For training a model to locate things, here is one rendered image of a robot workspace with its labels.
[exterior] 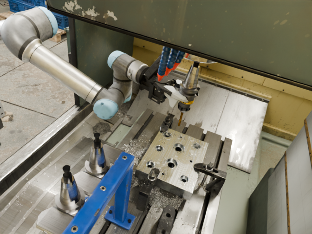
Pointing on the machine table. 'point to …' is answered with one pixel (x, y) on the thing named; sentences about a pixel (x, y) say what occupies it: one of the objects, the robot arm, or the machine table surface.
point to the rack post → (121, 204)
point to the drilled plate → (181, 190)
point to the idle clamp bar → (161, 227)
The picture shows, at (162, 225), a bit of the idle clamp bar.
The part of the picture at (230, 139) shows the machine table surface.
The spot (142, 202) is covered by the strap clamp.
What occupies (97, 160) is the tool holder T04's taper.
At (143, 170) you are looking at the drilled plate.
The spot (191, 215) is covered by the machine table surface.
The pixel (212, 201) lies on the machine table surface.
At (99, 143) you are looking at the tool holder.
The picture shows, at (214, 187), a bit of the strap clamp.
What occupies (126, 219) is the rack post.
